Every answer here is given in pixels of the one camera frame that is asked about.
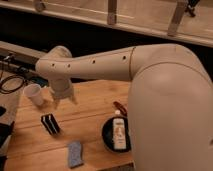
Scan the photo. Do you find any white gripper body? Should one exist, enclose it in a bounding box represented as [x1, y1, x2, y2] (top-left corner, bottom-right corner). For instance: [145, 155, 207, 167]
[49, 79, 74, 100]

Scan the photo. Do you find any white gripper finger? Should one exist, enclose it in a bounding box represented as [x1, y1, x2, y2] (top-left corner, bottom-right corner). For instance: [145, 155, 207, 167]
[68, 96, 77, 105]
[53, 98, 60, 108]

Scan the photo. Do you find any black white striped eraser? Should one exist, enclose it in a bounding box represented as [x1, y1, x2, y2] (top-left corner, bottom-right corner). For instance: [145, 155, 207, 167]
[41, 114, 60, 135]

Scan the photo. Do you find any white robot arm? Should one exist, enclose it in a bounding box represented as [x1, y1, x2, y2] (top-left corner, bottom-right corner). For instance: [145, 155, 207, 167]
[36, 44, 213, 171]

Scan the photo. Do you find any wooden table board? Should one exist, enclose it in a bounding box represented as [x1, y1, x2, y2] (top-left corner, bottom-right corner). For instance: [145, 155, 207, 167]
[5, 80, 132, 171]

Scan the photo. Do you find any blue sponge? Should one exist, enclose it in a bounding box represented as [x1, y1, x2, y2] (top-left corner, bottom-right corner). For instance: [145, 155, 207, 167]
[68, 141, 83, 168]

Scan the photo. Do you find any white bottle in bowl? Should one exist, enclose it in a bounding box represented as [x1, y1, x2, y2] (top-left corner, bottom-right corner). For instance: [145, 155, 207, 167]
[113, 118, 127, 150]

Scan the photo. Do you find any red brown handled tool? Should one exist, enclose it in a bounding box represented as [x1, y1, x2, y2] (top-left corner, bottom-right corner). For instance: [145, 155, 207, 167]
[113, 101, 127, 116]

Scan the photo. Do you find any black coiled cable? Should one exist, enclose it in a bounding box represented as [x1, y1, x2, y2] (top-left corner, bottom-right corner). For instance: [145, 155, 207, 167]
[0, 75, 28, 95]

